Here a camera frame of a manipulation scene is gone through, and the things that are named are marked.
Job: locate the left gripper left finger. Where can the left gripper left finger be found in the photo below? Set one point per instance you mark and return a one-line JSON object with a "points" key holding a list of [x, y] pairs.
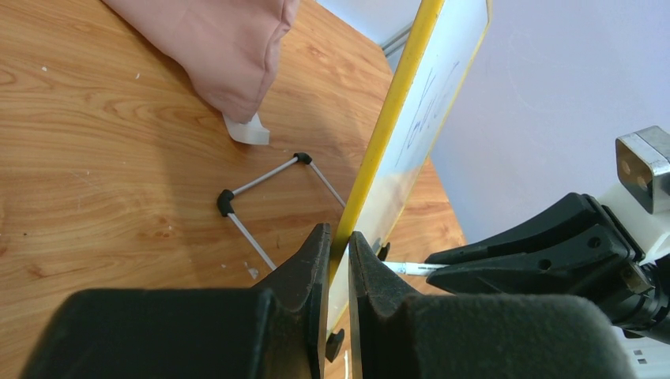
{"points": [[275, 329]]}

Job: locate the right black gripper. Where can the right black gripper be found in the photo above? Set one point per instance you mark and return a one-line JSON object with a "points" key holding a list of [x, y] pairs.
{"points": [[561, 252]]}

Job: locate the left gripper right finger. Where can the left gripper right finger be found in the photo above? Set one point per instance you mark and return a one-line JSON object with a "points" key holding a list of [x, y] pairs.
{"points": [[398, 332]]}

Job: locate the white blue whiteboard marker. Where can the white blue whiteboard marker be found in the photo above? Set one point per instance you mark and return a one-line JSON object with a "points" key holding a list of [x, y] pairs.
{"points": [[412, 268]]}

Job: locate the yellow framed whiteboard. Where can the yellow framed whiteboard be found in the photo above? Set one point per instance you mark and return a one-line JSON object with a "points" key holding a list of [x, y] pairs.
{"points": [[438, 53]]}

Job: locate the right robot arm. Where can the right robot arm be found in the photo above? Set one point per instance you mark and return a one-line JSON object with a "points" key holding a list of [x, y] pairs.
{"points": [[612, 251]]}

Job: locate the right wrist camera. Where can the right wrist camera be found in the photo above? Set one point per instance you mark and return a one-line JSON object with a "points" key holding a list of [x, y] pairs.
{"points": [[646, 178]]}

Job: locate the wire whiteboard stand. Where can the wire whiteboard stand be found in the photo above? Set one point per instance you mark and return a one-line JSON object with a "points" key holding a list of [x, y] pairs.
{"points": [[291, 186]]}

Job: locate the pink drawstring shorts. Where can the pink drawstring shorts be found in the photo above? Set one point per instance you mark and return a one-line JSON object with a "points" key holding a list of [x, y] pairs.
{"points": [[230, 50]]}

